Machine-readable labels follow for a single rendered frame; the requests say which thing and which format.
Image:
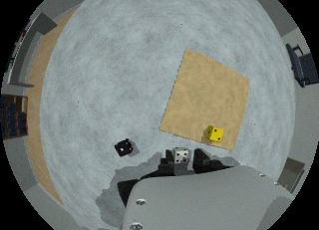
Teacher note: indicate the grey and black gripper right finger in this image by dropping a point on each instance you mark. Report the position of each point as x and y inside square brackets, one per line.
[203, 164]

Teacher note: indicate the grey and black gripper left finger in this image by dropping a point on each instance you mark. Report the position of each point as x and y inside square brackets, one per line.
[166, 168]

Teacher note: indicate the tan square mat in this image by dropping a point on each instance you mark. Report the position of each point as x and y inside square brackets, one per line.
[206, 92]

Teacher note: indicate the yellow die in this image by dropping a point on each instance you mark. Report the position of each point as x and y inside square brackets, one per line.
[214, 133]

